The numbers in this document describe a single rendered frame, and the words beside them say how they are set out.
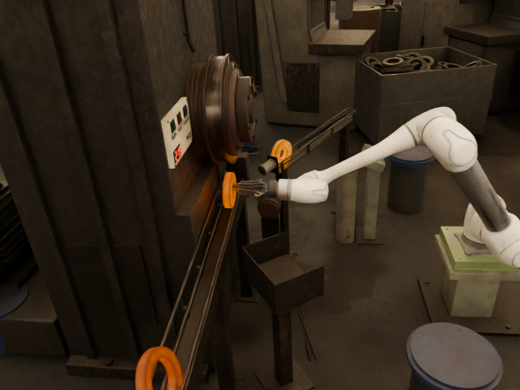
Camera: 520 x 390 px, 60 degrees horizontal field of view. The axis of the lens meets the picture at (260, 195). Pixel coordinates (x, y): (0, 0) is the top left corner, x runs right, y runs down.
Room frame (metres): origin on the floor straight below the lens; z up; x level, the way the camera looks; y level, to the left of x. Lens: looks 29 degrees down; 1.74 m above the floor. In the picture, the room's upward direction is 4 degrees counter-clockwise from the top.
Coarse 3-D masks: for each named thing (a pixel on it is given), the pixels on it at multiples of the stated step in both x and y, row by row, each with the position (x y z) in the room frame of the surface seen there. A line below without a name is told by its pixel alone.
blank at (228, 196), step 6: (228, 174) 1.69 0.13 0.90; (234, 174) 1.74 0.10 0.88; (228, 180) 1.65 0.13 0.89; (234, 180) 1.73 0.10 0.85; (228, 186) 1.63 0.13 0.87; (222, 192) 1.62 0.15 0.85; (228, 192) 1.62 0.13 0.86; (234, 192) 1.72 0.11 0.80; (228, 198) 1.61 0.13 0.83; (234, 198) 1.71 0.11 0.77; (228, 204) 1.62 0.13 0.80
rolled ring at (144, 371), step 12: (156, 348) 0.91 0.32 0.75; (168, 348) 0.94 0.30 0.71; (144, 360) 0.86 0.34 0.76; (156, 360) 0.88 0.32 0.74; (168, 360) 0.92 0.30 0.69; (144, 372) 0.82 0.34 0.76; (168, 372) 0.91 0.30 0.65; (180, 372) 0.92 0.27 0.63; (144, 384) 0.80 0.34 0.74; (168, 384) 0.89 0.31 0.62; (180, 384) 0.89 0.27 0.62
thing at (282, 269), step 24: (264, 240) 1.46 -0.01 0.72; (264, 264) 1.44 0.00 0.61; (288, 264) 1.44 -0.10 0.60; (264, 288) 1.26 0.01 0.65; (288, 288) 1.21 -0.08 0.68; (312, 288) 1.25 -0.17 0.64; (288, 312) 1.35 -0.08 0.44; (288, 336) 1.34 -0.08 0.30; (288, 360) 1.34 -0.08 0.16; (264, 384) 1.35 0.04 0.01; (288, 384) 1.34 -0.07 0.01; (312, 384) 1.33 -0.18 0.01
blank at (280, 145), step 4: (280, 140) 2.31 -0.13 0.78; (284, 140) 2.31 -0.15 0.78; (276, 144) 2.28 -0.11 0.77; (280, 144) 2.28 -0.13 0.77; (284, 144) 2.30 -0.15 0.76; (288, 144) 2.33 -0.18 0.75; (276, 148) 2.26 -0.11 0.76; (280, 148) 2.28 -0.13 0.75; (284, 148) 2.30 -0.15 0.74; (288, 148) 2.33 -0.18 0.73; (272, 152) 2.26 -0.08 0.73; (276, 152) 2.25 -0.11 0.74; (280, 152) 2.27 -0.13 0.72; (284, 152) 2.34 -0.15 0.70; (288, 152) 2.33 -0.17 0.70; (276, 156) 2.25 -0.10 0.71; (284, 156) 2.32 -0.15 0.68; (280, 160) 2.27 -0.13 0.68
